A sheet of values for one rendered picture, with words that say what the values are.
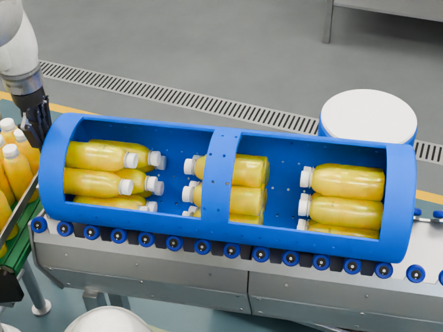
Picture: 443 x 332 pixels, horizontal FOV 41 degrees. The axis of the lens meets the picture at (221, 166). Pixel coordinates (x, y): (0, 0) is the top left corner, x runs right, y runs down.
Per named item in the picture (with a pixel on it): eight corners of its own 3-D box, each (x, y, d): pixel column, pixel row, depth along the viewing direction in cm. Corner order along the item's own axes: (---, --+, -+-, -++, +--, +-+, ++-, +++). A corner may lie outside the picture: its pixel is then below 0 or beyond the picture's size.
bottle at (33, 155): (39, 190, 176) (23, 146, 164) (21, 183, 179) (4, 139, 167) (53, 176, 181) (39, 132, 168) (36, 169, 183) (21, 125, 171)
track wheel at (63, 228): (73, 224, 155) (76, 222, 157) (58, 218, 156) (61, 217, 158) (68, 239, 156) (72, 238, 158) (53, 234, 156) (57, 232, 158)
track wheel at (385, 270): (396, 265, 142) (395, 263, 144) (378, 259, 142) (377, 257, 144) (389, 282, 142) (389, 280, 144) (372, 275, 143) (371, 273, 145)
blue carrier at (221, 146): (396, 286, 142) (419, 216, 121) (57, 241, 157) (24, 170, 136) (395, 195, 161) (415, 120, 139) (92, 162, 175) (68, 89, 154)
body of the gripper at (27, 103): (18, 74, 139) (28, 105, 146) (2, 95, 133) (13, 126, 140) (47, 76, 138) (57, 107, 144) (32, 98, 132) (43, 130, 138)
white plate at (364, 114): (309, 95, 182) (309, 98, 183) (338, 154, 163) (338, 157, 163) (394, 83, 185) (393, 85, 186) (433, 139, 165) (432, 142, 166)
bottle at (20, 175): (38, 185, 178) (22, 141, 166) (41, 201, 173) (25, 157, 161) (15, 191, 176) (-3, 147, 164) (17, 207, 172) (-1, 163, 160)
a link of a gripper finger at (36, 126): (39, 107, 139) (36, 111, 138) (49, 143, 146) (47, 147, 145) (23, 106, 140) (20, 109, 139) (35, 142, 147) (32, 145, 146)
